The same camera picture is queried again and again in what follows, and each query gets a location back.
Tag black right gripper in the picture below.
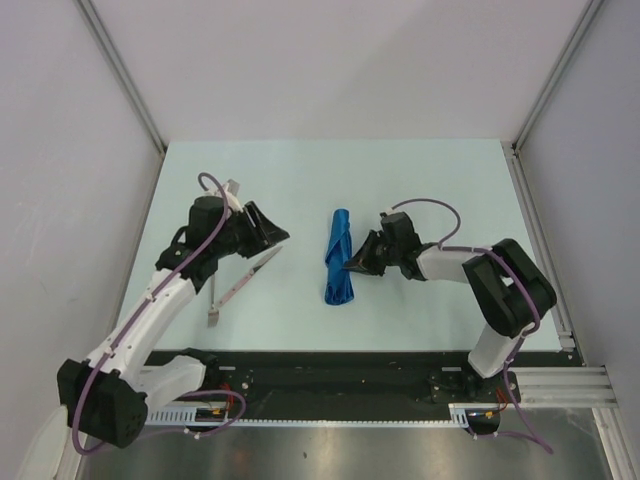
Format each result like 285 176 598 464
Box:
344 230 401 277

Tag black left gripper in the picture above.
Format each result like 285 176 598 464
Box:
212 201 288 259

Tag blue satin napkin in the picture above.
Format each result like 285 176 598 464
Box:
324 208 355 306

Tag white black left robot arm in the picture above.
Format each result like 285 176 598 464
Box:
57 196 290 455

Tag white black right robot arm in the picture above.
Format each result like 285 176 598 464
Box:
344 212 557 401

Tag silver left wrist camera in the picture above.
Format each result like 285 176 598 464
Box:
223 179 240 197

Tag white slotted cable duct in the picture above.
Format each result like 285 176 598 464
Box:
144 402 474 429

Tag aluminium front frame rail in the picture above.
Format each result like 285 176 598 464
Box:
139 365 614 405

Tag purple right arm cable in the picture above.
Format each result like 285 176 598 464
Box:
389 198 554 455

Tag aluminium left corner post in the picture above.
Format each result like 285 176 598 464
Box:
73 0 168 158

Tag aluminium corner post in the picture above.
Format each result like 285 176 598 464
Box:
73 0 168 158
510 0 608 153

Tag aluminium right corner post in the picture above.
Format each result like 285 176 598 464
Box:
510 0 608 153

